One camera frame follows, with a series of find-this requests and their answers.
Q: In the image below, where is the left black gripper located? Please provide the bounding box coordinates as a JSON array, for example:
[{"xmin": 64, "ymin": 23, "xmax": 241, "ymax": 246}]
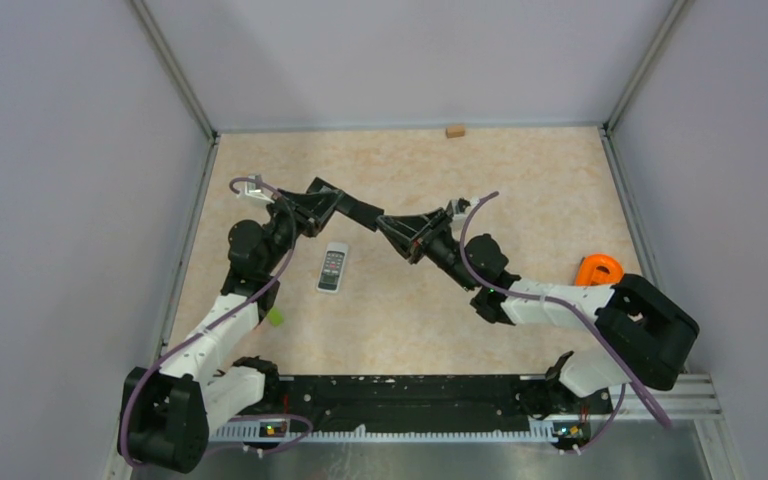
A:
[{"xmin": 260, "ymin": 187, "xmax": 345, "ymax": 274}]

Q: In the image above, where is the white remote control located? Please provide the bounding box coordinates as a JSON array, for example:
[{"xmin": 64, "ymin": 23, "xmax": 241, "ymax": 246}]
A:
[{"xmin": 316, "ymin": 242, "xmax": 350, "ymax": 294}]

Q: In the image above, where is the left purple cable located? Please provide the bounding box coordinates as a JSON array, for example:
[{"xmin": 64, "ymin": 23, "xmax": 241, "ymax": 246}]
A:
[{"xmin": 118, "ymin": 175, "xmax": 299, "ymax": 468}]

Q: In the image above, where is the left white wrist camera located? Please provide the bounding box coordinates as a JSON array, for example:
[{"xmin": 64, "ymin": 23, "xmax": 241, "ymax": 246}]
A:
[{"xmin": 229, "ymin": 174, "xmax": 275, "ymax": 206}]

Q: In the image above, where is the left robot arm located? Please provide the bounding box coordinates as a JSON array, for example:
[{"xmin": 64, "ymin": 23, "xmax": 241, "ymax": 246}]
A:
[{"xmin": 117, "ymin": 186, "xmax": 346, "ymax": 473}]

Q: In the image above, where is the brown wooden block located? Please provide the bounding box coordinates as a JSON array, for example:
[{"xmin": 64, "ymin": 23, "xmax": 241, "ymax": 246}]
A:
[{"xmin": 445, "ymin": 124, "xmax": 466, "ymax": 139}]

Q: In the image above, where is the green block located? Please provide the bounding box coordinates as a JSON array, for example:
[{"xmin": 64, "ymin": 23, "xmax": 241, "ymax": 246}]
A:
[{"xmin": 266, "ymin": 308, "xmax": 284, "ymax": 327}]

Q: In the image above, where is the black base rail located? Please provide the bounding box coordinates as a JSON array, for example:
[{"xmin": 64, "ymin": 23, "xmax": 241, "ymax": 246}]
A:
[{"xmin": 241, "ymin": 375, "xmax": 613, "ymax": 434}]

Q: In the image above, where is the black remote control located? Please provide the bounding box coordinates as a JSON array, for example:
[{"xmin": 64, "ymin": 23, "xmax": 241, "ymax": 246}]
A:
[{"xmin": 336, "ymin": 196, "xmax": 384, "ymax": 232}]

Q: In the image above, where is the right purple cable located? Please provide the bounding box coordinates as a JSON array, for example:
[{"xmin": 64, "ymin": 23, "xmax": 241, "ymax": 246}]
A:
[{"xmin": 458, "ymin": 192, "xmax": 673, "ymax": 431}]

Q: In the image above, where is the purple cable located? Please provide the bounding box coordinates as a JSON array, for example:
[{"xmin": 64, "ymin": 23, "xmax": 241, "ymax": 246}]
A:
[
  {"xmin": 458, "ymin": 192, "xmax": 673, "ymax": 431},
  {"xmin": 118, "ymin": 175, "xmax": 299, "ymax": 468}
]

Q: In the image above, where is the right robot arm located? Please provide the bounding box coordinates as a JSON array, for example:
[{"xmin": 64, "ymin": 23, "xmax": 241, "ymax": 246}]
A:
[{"xmin": 376, "ymin": 208, "xmax": 699, "ymax": 412}]

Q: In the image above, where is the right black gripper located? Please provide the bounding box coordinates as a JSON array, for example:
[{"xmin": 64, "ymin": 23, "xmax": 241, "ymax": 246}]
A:
[{"xmin": 375, "ymin": 208, "xmax": 477, "ymax": 292}]

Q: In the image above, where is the orange tape roll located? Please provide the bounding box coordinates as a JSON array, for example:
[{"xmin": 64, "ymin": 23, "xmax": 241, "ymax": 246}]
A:
[{"xmin": 573, "ymin": 253, "xmax": 625, "ymax": 287}]

